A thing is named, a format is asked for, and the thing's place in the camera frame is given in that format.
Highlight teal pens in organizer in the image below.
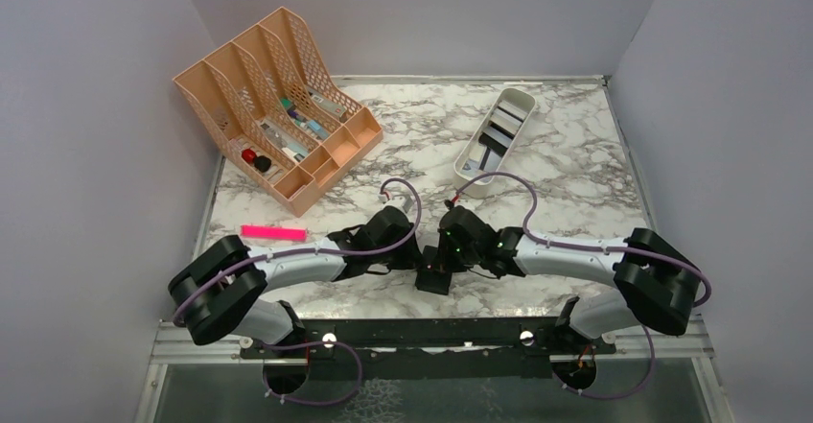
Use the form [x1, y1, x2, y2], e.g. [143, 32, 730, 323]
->
[280, 98, 330, 140]

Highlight pink rectangular bar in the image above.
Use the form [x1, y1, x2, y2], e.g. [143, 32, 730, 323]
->
[241, 224, 308, 242]

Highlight peach plastic file organizer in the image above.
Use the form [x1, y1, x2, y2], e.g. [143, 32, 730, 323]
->
[174, 8, 383, 216]

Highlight black round item in organizer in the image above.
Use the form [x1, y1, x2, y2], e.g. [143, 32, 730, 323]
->
[252, 155, 272, 174]

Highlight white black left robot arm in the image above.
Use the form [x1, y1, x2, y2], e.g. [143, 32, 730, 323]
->
[168, 205, 425, 357]

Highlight grey device in organizer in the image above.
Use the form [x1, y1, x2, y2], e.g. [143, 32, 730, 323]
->
[307, 87, 347, 123]

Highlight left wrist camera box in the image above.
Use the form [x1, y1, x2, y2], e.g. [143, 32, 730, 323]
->
[384, 195, 413, 214]

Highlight black leather card holder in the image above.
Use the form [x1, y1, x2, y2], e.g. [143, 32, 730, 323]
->
[414, 246, 453, 295]

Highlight cream oblong plastic tray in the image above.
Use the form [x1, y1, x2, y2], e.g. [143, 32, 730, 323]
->
[453, 87, 537, 187]

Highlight red round item in organizer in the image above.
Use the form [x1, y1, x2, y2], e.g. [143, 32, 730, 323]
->
[241, 149, 257, 164]

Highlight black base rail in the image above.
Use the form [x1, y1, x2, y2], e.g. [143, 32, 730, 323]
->
[240, 317, 616, 381]

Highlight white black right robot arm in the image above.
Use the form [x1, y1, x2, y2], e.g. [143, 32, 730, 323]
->
[434, 206, 703, 353]

